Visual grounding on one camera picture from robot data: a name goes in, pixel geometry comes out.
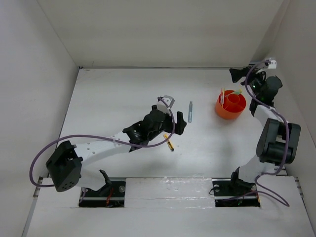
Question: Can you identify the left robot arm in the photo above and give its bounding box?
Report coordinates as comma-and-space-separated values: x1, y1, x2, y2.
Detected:
46, 96, 187, 196

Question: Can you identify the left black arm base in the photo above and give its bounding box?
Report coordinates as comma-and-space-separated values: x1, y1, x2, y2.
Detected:
79, 170, 126, 208

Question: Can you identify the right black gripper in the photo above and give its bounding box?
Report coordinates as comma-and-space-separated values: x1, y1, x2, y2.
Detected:
229, 66, 267, 98

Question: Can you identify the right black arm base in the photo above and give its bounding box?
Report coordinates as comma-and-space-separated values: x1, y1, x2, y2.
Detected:
209, 168, 261, 207

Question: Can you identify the thin yellow pen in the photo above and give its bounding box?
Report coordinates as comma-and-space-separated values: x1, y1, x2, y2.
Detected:
221, 87, 225, 108

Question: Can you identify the red pen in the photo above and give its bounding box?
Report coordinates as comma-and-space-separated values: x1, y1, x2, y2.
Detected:
220, 88, 225, 107

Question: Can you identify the orange round compartment container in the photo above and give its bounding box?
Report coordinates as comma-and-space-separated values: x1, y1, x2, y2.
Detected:
215, 90, 247, 120

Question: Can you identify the yellow black utility knife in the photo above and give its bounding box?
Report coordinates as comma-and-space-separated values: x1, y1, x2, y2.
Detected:
163, 134, 174, 152

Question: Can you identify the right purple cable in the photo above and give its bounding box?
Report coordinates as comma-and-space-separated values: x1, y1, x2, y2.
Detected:
241, 59, 290, 207

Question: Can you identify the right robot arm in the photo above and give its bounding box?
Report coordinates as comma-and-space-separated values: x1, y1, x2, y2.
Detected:
228, 59, 301, 196

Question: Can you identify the blue grey utility knife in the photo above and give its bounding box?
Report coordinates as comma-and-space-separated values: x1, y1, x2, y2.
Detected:
188, 101, 193, 123

